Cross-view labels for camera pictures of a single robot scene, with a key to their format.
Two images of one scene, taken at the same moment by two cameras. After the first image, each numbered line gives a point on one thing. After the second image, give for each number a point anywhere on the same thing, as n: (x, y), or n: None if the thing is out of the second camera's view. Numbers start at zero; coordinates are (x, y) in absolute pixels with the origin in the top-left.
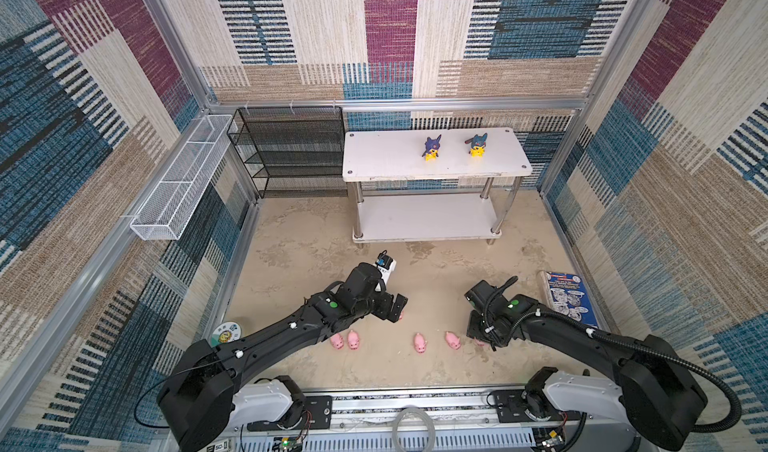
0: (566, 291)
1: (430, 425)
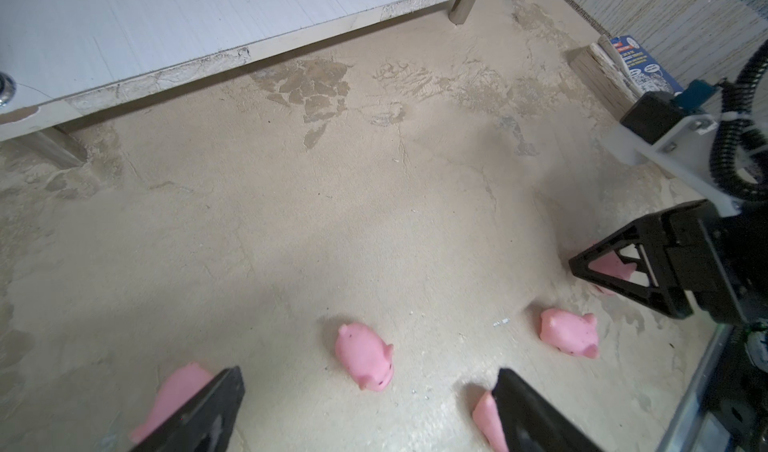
0: (615, 71)
1: None
